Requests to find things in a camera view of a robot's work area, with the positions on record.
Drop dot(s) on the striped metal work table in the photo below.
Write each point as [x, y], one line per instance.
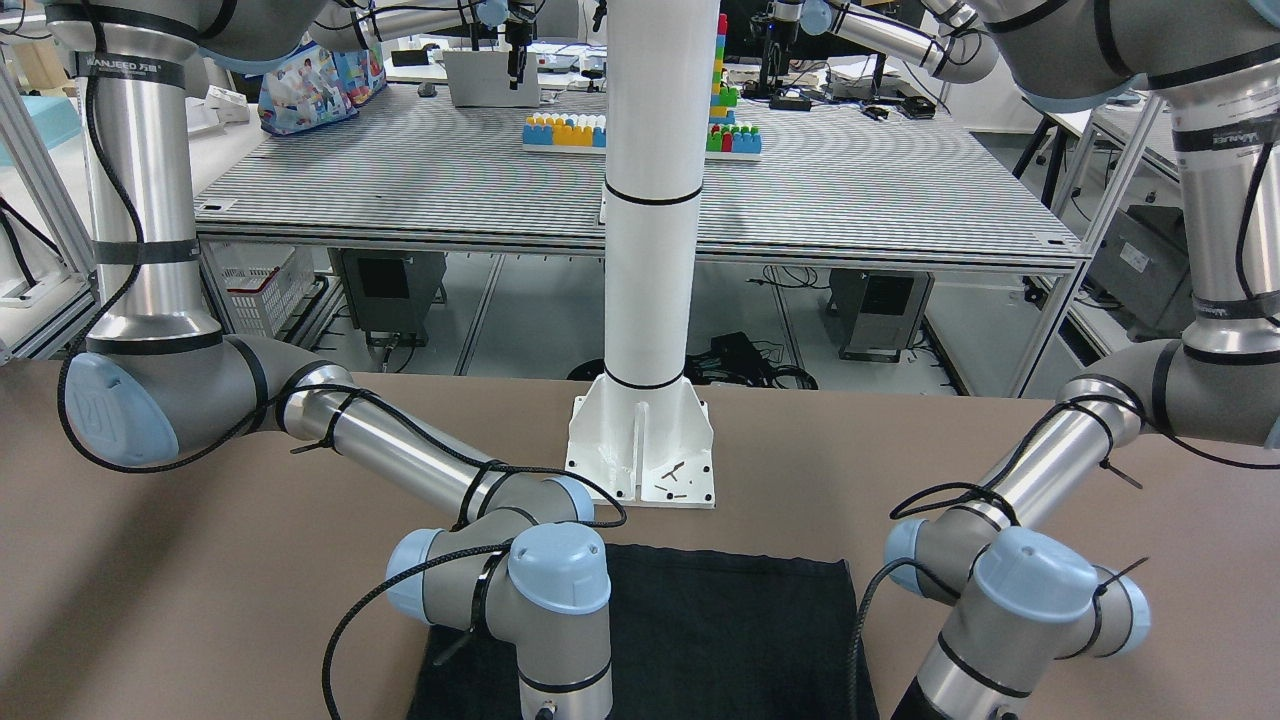
[833, 188]

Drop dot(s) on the black t-shirt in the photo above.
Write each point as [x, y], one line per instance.
[692, 635]

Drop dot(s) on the colourful printed bag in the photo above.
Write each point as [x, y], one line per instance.
[315, 87]

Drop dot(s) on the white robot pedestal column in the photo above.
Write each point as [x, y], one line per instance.
[641, 432]

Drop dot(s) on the white plastic crate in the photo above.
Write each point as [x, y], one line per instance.
[262, 284]

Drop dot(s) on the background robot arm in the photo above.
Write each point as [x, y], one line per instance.
[959, 53]

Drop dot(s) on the colourful toy block set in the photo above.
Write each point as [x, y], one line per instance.
[725, 137]

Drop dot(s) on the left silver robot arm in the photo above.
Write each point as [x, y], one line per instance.
[1020, 599]

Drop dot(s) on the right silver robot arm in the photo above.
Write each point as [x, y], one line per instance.
[156, 383]

